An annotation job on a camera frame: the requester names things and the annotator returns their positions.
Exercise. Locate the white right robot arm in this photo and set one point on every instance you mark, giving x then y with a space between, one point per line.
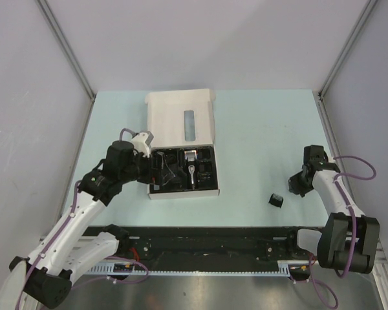
348 240

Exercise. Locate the black plastic tray insert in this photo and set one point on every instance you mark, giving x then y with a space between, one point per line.
204 181

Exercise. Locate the aluminium frame rail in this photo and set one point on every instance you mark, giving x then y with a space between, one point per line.
365 250

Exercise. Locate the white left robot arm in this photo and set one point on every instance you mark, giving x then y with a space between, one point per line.
53 267

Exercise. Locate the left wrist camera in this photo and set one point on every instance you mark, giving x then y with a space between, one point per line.
142 143

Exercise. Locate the white cardboard box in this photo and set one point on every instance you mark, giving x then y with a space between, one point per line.
181 119

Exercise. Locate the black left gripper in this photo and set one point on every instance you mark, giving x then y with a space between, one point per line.
156 174

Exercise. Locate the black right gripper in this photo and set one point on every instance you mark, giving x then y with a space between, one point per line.
297 188

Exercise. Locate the silver black hair clipper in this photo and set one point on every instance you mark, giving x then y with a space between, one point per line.
191 157

